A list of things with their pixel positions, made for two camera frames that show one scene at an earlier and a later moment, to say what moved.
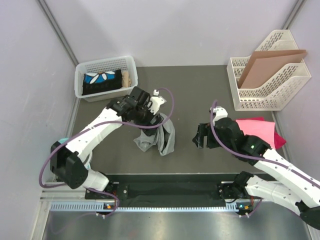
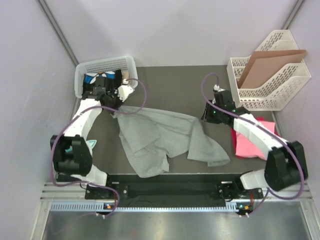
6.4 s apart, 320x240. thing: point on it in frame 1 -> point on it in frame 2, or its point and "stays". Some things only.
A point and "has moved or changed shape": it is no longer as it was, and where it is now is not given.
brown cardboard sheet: [262, 67] stays
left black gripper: [151, 116] -> [119, 102]
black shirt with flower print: [94, 83] stays
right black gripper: [202, 130] -> [207, 117]
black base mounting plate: [192, 190] stays
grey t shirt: [164, 138] has moved or changed shape
